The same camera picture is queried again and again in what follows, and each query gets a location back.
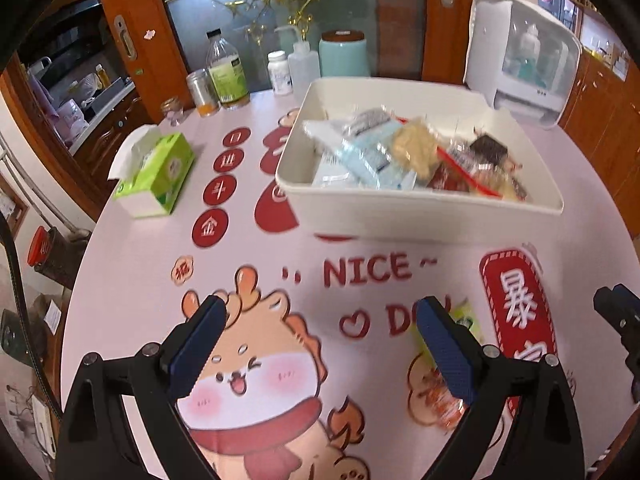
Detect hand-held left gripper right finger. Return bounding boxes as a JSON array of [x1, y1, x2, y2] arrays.
[[416, 296, 586, 480]]

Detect metal tin with orange base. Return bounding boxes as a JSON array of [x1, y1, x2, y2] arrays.
[[186, 69, 221, 117]]

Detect wall shelf with small goods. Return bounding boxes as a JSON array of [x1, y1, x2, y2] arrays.
[[537, 0, 631, 81]]

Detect teal canister with brown lid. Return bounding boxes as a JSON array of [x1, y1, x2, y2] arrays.
[[318, 30, 372, 79]]

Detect pink printed table cover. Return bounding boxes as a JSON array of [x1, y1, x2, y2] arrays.
[[60, 77, 631, 480]]

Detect pile of mixed snacks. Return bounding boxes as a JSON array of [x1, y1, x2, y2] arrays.
[[302, 107, 533, 203]]

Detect black cable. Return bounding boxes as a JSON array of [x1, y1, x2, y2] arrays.
[[0, 210, 66, 423]]

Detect wooden cabinet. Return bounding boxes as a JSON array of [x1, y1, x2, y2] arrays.
[[557, 50, 640, 241]]

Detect white pill bottle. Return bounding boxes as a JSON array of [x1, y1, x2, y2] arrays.
[[266, 51, 293, 96]]

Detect cluttered kitchen counter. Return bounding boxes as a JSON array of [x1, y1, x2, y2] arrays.
[[25, 55, 136, 156]]

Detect green snack packet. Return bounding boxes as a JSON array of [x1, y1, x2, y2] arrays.
[[409, 297, 482, 361]]

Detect glass door with gold ornament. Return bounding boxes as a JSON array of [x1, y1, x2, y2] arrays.
[[92, 0, 501, 111]]

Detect red container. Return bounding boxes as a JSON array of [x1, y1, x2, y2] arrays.
[[27, 226, 53, 267]]

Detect small glass jar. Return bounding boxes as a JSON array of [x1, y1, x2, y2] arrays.
[[160, 97, 187, 127]]

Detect glass bottle with green label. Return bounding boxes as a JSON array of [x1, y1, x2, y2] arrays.
[[206, 29, 251, 111]]

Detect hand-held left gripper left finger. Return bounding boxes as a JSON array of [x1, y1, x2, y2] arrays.
[[55, 295, 228, 480]]

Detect white storage box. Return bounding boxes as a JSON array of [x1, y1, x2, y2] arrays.
[[462, 0, 583, 127]]

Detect green tissue box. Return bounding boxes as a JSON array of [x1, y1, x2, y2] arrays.
[[107, 124, 196, 219]]

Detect white plastic tray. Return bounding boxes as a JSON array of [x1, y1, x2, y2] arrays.
[[275, 77, 565, 246]]

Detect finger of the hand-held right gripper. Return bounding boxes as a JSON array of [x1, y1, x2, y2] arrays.
[[593, 287, 637, 342], [612, 283, 640, 313]]

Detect clear plastic wash bottle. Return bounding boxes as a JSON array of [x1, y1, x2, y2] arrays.
[[274, 25, 321, 107]]

